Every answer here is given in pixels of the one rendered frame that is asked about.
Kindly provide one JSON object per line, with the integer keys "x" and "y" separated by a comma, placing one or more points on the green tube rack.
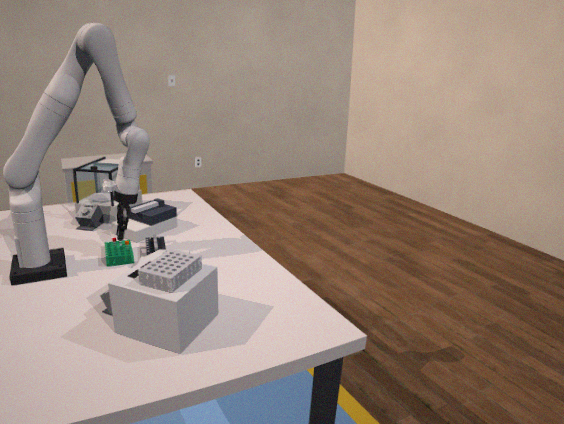
{"x": 115, "y": 259}

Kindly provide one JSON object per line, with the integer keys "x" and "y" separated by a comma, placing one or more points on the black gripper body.
{"x": 125, "y": 199}

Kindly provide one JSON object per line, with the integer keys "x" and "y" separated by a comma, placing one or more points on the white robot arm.
{"x": 94, "y": 42}

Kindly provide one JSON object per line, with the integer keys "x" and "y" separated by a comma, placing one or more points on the analytical balance with glass draft shield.
{"x": 89, "y": 189}

